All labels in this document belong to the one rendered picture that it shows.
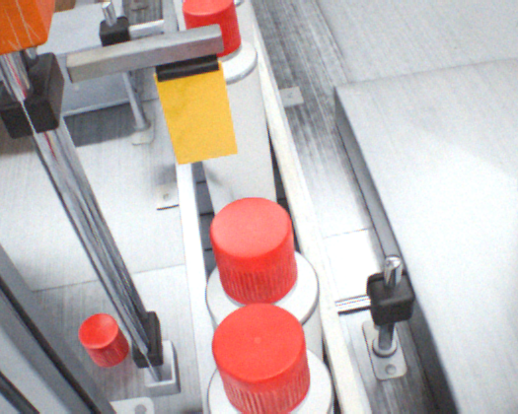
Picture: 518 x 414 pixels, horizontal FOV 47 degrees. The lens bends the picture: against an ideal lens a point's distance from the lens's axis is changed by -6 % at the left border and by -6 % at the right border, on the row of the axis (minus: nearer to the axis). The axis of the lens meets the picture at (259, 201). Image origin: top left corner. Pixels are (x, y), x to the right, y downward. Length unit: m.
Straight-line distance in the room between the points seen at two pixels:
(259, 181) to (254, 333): 0.26
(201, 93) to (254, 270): 0.08
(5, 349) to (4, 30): 0.16
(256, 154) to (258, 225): 0.20
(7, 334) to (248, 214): 0.13
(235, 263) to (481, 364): 0.25
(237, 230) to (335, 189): 0.36
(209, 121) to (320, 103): 0.42
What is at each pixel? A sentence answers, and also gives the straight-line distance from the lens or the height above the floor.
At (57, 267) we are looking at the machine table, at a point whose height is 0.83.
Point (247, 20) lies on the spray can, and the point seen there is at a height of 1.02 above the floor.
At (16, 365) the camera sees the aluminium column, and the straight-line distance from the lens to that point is 0.33.
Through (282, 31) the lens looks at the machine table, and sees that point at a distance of 0.83.
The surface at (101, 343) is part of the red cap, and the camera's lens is 0.51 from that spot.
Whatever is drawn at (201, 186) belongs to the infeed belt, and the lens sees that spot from 0.56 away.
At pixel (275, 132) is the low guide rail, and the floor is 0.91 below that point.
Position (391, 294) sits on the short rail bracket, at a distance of 0.43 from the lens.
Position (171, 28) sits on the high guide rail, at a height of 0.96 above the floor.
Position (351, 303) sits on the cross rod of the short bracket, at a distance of 0.43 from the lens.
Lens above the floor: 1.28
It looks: 47 degrees down
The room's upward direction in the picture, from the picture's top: 9 degrees counter-clockwise
